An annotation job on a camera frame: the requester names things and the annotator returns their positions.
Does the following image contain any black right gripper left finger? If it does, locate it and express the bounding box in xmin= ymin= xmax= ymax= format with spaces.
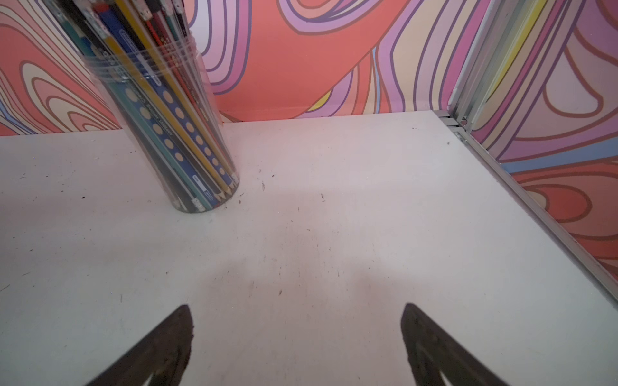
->
xmin=89 ymin=304 xmax=194 ymax=385

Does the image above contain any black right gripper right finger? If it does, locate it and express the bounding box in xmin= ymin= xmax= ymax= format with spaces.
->
xmin=400 ymin=303 xmax=507 ymax=386

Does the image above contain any clear pencil cup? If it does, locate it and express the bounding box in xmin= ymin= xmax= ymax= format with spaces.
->
xmin=46 ymin=1 xmax=239 ymax=213

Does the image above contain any aluminium frame rail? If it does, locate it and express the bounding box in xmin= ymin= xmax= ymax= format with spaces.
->
xmin=428 ymin=1 xmax=617 ymax=296

